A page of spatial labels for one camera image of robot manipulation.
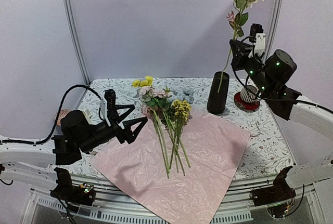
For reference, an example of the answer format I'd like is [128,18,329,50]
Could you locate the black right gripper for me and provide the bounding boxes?
[230,39,273,95]

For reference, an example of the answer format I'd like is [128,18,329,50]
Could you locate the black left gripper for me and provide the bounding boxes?
[79,104,148,153]

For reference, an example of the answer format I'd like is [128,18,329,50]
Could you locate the pink wrapping paper sheet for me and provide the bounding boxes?
[88,109,251,224]

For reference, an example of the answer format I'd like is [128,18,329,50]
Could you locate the flower bouquet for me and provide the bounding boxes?
[132,76,194,177]

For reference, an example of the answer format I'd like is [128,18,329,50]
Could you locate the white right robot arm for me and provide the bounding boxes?
[229,39,332,201]

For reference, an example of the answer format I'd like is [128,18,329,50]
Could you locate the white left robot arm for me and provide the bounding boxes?
[1,105,148,200]

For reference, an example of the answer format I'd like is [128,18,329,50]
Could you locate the tall black vase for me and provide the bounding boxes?
[207,71,229,115]

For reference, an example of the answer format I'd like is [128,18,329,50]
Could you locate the striped ceramic cup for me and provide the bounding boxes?
[240,85,259,103]

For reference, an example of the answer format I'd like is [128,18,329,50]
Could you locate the red round saucer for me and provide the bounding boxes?
[234,92,260,112]

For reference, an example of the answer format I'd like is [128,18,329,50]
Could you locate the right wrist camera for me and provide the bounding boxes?
[249,23,266,59]

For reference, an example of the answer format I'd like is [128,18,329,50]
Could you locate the right aluminium frame post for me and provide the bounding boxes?
[262,0,283,62]

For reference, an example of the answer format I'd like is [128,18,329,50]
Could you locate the aluminium frame post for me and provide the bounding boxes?
[63,0,91,85]
[262,0,283,62]

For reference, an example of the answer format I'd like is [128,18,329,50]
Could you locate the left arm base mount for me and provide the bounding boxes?
[50,167,96,206]

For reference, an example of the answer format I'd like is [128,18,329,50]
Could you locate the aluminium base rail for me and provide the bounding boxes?
[22,176,325,223]

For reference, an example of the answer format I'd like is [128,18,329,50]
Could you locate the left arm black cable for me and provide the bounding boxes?
[0,84,104,146]

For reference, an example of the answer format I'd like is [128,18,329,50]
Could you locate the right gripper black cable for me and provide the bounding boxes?
[233,35,333,110]

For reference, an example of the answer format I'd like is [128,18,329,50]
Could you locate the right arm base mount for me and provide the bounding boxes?
[249,166,296,219]

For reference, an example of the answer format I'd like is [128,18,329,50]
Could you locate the left aluminium frame post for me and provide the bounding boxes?
[63,0,91,85]

